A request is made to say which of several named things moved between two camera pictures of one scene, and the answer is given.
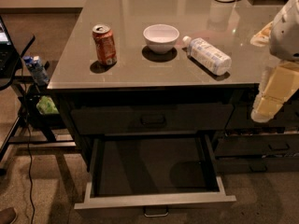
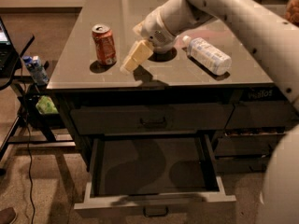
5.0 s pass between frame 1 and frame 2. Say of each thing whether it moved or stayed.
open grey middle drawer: stayed
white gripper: moved
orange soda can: stayed
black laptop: stayed
